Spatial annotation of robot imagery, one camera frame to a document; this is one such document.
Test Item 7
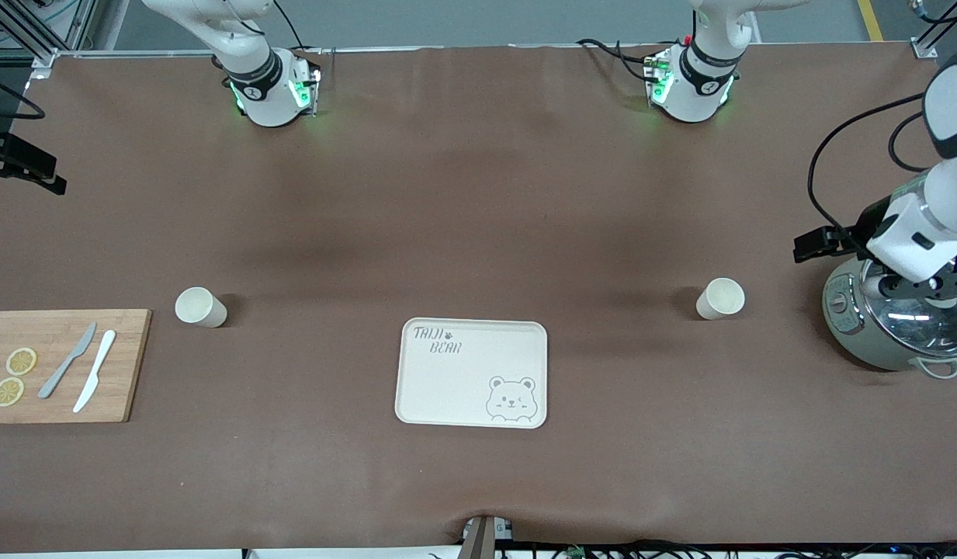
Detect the glass pot lid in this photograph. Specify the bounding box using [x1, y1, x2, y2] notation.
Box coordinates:
[862, 260, 957, 358]

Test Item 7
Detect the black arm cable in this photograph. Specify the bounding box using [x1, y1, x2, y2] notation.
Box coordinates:
[0, 74, 46, 121]
[807, 93, 945, 234]

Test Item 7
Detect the black right base cable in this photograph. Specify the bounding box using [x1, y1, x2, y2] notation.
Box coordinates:
[270, 0, 310, 54]

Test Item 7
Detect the bamboo cutting board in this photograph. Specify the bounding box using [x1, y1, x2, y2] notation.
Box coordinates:
[0, 309, 153, 425]

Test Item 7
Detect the metal table clamp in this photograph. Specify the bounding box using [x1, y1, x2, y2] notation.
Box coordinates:
[461, 516, 515, 559]

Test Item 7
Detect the white plastic knife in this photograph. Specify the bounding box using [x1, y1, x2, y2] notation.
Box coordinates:
[73, 330, 117, 414]

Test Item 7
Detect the aluminium frame post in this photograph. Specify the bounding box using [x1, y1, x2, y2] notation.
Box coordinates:
[0, 0, 99, 78]
[907, 0, 957, 60]

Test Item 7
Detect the grey-green cooking pot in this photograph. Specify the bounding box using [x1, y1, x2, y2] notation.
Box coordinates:
[822, 256, 957, 380]

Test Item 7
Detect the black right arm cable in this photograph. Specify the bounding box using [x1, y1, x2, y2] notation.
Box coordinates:
[0, 74, 46, 121]

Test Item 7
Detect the grey plastic knife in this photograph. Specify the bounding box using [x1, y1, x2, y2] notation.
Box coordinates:
[38, 322, 98, 400]

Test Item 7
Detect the cream bear print tray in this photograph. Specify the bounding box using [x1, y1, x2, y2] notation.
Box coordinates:
[394, 318, 549, 429]

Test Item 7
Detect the white paper-like cup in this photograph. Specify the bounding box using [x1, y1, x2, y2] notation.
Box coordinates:
[695, 278, 746, 321]
[175, 286, 228, 328]

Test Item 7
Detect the black left base cable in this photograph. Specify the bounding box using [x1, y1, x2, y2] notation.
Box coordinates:
[577, 37, 659, 83]

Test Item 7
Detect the black base cable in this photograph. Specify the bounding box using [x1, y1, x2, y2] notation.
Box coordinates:
[270, 0, 310, 54]
[577, 37, 659, 83]

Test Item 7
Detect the brown table cover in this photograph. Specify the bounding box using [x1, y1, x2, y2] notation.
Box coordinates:
[0, 43, 957, 554]

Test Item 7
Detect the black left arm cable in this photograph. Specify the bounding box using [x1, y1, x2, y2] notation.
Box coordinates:
[807, 93, 945, 234]

